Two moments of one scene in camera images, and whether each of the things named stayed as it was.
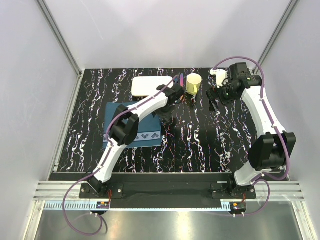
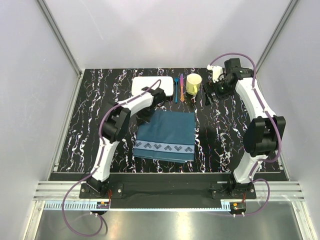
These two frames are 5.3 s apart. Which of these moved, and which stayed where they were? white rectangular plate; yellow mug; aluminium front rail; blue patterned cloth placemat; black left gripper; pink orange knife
Moved: black left gripper; blue patterned cloth placemat
Stayed: yellow mug; pink orange knife; white rectangular plate; aluminium front rail
